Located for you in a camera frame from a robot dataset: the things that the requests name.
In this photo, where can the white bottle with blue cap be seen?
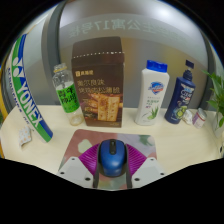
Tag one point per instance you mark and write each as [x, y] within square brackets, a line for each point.
[151, 95]

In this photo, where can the pastel patterned mouse pad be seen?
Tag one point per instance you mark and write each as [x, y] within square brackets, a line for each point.
[83, 141]

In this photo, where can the small jar with pink band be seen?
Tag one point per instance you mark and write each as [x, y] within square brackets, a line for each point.
[199, 118]

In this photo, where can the blue and black computer mouse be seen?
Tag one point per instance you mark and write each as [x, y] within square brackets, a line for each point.
[112, 158]

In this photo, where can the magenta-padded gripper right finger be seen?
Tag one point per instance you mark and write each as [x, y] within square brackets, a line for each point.
[143, 168]

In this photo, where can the clear bottle with green label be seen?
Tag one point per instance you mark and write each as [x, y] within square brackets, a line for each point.
[68, 96]

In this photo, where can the brown snack box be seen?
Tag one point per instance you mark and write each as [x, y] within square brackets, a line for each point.
[98, 83]

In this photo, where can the small white patterned packet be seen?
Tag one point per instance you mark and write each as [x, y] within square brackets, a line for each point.
[25, 136]

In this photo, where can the small white flower ornament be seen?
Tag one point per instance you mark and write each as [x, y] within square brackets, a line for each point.
[187, 117]

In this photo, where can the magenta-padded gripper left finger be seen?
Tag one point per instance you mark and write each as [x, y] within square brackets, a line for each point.
[80, 168]

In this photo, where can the dark blue pump bottle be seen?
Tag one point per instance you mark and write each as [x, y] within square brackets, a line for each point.
[180, 100]

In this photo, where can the white green blue shuttlecock tube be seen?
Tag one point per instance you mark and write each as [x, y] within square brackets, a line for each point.
[28, 100]

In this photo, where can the green plant in white pot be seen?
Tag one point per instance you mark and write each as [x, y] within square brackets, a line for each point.
[218, 96]

